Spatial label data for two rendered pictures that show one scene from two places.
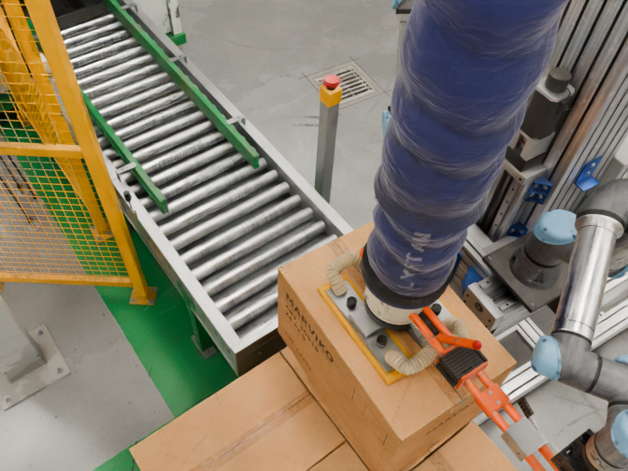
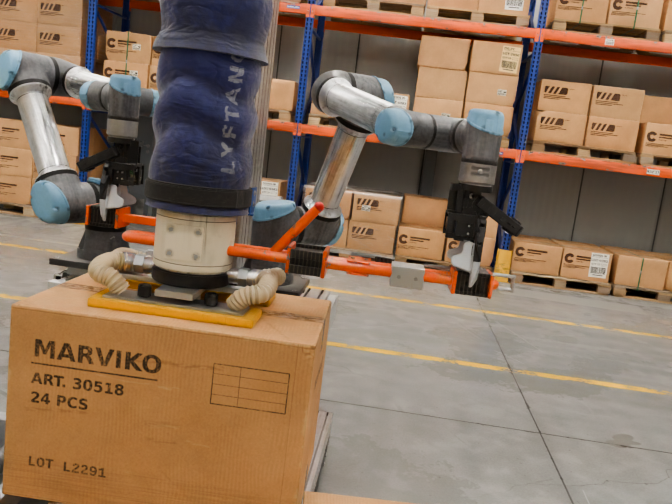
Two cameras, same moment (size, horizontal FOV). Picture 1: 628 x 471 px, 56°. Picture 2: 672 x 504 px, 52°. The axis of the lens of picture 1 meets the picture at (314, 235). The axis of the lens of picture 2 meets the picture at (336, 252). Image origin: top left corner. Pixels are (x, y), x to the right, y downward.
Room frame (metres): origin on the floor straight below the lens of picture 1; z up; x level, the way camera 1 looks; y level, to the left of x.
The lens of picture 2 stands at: (-0.33, 0.71, 1.46)
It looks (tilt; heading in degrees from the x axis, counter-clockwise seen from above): 9 degrees down; 309
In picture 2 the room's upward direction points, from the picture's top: 7 degrees clockwise
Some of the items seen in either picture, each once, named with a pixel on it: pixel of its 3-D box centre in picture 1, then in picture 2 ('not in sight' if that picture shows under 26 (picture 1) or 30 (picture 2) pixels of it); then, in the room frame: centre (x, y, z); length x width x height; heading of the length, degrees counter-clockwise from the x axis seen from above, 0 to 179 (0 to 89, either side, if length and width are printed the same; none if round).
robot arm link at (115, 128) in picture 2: not in sight; (122, 129); (1.22, -0.28, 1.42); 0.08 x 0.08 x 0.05
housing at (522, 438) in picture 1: (522, 438); (406, 275); (0.46, -0.51, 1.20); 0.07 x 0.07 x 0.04; 36
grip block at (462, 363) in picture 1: (461, 363); (307, 259); (0.64, -0.38, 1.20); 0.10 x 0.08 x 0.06; 126
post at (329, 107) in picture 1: (323, 172); not in sight; (1.89, -0.02, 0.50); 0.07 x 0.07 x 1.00; 40
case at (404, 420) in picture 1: (382, 345); (182, 388); (0.84, -0.24, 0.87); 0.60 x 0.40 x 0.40; 36
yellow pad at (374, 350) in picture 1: (365, 323); (177, 300); (0.78, -0.16, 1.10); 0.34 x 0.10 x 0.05; 36
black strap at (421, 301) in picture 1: (407, 264); (199, 191); (0.84, -0.24, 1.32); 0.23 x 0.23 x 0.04
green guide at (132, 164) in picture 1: (78, 104); not in sight; (2.12, 1.17, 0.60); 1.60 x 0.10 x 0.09; 40
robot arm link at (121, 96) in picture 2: not in sight; (123, 97); (1.22, -0.28, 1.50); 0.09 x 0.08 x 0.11; 2
